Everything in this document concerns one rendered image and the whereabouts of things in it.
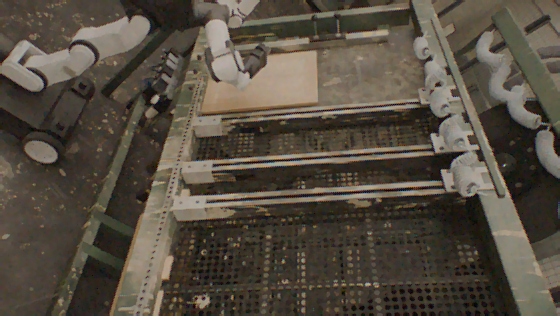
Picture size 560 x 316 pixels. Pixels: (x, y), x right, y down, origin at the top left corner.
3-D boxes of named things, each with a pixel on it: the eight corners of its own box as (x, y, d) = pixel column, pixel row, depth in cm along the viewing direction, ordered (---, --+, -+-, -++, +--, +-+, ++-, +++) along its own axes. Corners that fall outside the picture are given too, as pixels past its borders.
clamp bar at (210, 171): (189, 170, 200) (172, 128, 183) (477, 149, 185) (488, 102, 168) (185, 187, 193) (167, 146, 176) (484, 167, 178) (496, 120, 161)
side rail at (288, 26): (223, 39, 285) (219, 23, 278) (407, 20, 272) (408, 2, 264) (222, 45, 281) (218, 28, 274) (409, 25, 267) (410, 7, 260)
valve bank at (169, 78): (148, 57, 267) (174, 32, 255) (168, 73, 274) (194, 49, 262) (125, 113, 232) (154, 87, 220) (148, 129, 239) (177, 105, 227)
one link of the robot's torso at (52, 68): (8, 78, 232) (78, 41, 215) (25, 56, 246) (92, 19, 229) (33, 101, 242) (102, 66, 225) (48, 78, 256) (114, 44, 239)
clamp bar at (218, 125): (199, 125, 220) (185, 84, 203) (460, 104, 205) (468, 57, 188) (196, 140, 213) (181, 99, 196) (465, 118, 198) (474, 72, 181)
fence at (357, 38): (216, 54, 264) (214, 47, 261) (387, 36, 252) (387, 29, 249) (215, 58, 260) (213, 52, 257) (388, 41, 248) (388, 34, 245)
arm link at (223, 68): (247, 81, 192) (241, 77, 173) (224, 89, 193) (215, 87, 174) (239, 56, 191) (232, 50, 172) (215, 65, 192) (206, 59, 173)
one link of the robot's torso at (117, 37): (59, 50, 221) (136, 9, 204) (72, 31, 233) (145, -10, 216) (83, 74, 230) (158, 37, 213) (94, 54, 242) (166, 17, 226)
